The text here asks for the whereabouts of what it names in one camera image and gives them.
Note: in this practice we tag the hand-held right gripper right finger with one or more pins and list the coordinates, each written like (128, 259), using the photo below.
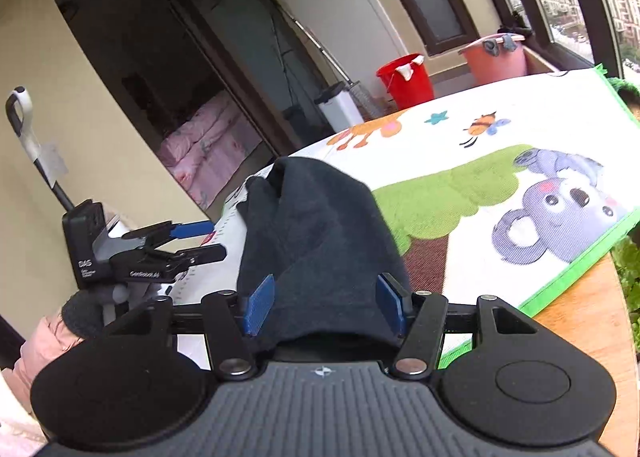
(391, 304)

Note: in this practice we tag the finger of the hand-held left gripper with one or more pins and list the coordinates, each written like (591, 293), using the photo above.
(205, 254)
(192, 229)

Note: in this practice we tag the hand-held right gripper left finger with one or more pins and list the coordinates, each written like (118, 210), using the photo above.
(259, 304)

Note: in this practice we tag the black garment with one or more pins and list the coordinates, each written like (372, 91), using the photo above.
(320, 237)

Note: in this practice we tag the pink bedding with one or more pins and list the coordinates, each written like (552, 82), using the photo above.
(210, 147)

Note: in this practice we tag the white mop bucket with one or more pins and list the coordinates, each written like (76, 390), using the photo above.
(340, 112)

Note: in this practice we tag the mop with silver pole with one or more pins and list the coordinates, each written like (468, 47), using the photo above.
(367, 102)

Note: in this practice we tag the red bucket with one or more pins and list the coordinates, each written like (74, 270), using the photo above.
(410, 92)

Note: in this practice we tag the white rag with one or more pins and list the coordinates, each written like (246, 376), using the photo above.
(406, 71)

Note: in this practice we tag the printed animal play mat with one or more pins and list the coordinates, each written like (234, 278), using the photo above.
(500, 97)

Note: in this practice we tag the pink bucket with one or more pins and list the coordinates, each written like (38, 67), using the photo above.
(492, 68)

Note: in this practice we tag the grey rag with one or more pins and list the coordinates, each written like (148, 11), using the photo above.
(491, 47)

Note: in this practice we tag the black cloth bundle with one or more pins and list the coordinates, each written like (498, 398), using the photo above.
(517, 22)

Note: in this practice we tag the green plant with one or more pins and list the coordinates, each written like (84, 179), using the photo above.
(620, 87)

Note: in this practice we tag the dark sliding door frame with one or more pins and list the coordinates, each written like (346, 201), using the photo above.
(250, 102)

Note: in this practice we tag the dark window frame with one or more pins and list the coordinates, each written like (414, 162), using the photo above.
(595, 12)

